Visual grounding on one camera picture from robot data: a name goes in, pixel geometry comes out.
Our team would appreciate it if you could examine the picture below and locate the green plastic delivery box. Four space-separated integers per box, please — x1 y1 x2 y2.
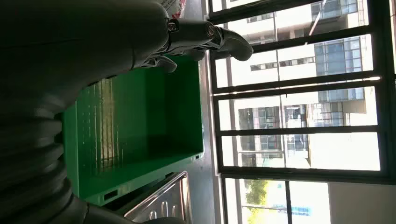
62 54 205 207

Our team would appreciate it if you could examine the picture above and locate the shiny metal machine tray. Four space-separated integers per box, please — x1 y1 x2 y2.
123 171 193 224

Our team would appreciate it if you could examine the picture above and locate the white red printed bag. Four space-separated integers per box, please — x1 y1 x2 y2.
159 0 187 19

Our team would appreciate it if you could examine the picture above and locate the ribbed grey left arm sleeve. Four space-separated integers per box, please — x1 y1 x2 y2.
0 102 74 224

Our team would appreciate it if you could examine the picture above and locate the black window frame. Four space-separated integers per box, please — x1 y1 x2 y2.
205 0 396 224

